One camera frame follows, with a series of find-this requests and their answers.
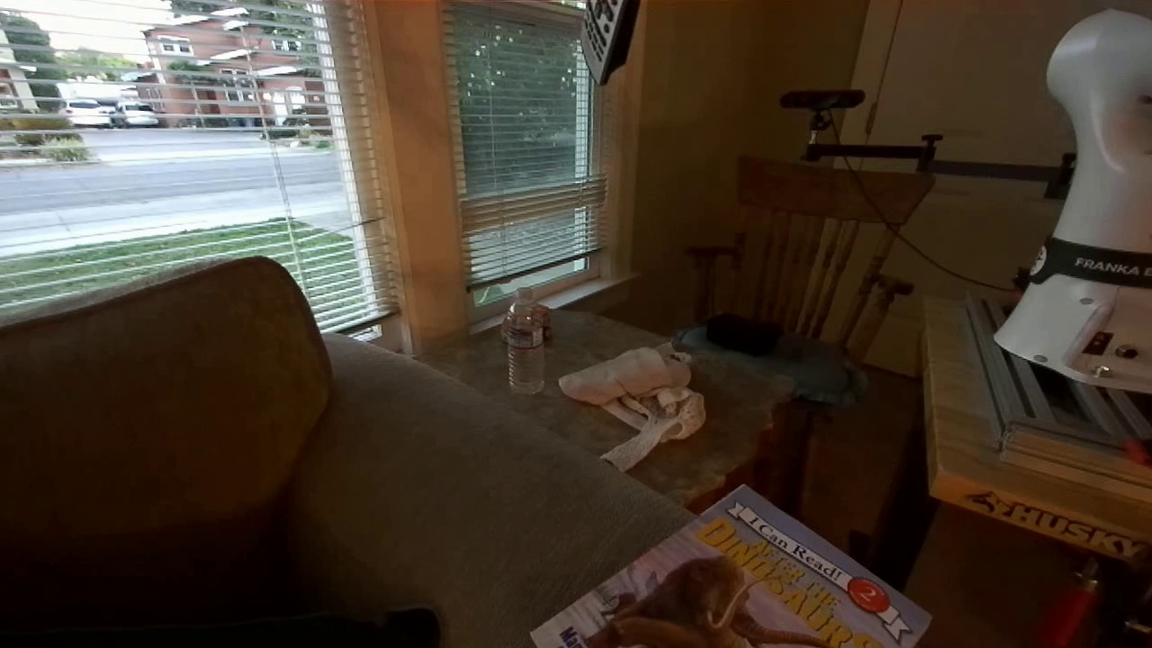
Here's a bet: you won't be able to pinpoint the grey remote control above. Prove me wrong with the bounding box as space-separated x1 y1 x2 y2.
583 0 640 83

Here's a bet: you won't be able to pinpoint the wooden rocking chair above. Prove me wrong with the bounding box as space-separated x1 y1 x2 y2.
687 160 934 359

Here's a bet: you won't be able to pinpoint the black object on cushion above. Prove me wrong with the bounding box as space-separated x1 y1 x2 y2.
705 312 782 357

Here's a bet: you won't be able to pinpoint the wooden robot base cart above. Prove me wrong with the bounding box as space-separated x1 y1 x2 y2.
923 298 1152 565

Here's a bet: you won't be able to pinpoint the blue ruffled seat cushion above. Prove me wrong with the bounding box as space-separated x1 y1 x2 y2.
674 328 867 408

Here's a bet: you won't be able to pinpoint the olive green sofa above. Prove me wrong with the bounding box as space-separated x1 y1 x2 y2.
0 258 687 648

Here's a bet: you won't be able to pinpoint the white window blinds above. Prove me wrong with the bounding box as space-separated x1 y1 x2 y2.
0 0 607 339

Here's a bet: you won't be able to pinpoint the white crocheted cloth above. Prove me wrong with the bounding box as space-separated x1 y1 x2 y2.
559 347 705 471

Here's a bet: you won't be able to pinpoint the black camera on clamp arm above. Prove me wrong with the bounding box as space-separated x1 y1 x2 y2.
778 83 1078 202

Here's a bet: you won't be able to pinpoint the magazine with animal cover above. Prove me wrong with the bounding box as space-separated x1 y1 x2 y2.
531 487 934 648

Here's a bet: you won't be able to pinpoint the clear plastic water bottle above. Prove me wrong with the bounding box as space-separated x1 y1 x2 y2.
505 289 549 393

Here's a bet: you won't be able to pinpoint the red handled tool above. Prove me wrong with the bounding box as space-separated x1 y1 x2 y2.
1037 557 1103 648

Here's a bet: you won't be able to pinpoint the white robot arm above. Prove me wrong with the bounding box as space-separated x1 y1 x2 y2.
993 11 1152 393

